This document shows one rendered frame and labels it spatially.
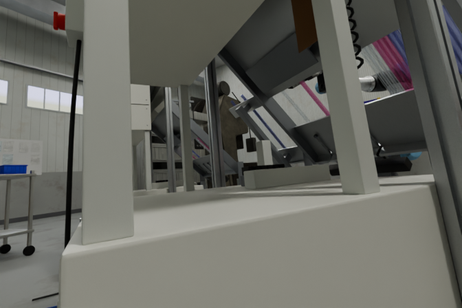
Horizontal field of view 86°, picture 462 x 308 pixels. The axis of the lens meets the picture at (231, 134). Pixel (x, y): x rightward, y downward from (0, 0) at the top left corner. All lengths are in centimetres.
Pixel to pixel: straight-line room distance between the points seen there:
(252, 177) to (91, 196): 48
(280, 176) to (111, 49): 53
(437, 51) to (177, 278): 40
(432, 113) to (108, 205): 39
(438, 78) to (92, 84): 40
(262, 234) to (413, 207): 22
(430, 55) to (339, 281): 31
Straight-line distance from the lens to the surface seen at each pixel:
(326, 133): 112
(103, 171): 18
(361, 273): 30
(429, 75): 44
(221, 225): 19
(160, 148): 426
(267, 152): 139
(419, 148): 99
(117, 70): 20
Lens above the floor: 65
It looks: 10 degrees up
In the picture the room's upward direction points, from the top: 5 degrees counter-clockwise
